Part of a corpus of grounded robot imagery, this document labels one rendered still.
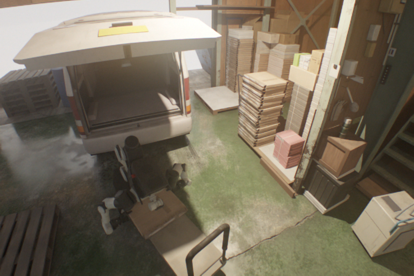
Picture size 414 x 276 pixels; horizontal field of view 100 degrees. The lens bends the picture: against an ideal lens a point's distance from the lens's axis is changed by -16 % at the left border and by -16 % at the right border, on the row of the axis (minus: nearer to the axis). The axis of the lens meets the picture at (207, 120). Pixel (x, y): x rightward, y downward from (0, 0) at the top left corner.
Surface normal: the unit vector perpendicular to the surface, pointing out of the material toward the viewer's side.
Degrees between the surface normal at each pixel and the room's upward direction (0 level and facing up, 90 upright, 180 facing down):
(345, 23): 90
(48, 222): 0
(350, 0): 90
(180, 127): 87
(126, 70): 90
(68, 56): 106
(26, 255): 0
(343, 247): 0
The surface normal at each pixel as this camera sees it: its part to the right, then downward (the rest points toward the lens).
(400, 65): -0.92, 0.20
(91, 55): 0.37, 0.70
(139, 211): 0.00, -0.86
